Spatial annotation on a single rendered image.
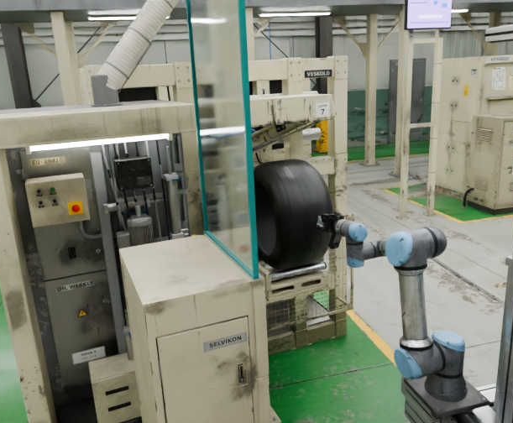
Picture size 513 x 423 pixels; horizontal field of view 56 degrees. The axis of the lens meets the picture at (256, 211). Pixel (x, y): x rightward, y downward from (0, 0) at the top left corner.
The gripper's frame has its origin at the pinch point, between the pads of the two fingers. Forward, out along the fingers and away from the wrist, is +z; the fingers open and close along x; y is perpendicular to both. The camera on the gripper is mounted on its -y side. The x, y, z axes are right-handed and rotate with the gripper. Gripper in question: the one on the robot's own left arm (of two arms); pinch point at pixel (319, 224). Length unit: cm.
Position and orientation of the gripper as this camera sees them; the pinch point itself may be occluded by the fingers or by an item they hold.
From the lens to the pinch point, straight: 235.2
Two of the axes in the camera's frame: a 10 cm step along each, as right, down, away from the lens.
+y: -0.9, -9.8, -1.8
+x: -9.2, 1.5, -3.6
